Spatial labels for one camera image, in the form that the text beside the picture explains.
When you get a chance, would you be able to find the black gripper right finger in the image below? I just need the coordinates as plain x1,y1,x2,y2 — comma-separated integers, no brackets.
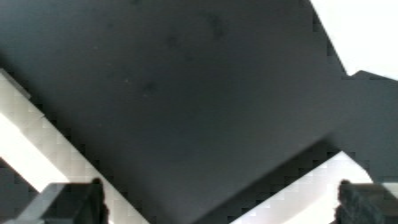
334,180,398,224

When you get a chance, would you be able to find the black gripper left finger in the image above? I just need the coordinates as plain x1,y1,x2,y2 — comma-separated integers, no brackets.
14,178,108,224

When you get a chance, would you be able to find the white L-shaped fence wall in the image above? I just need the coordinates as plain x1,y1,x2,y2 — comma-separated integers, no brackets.
0,69,371,224

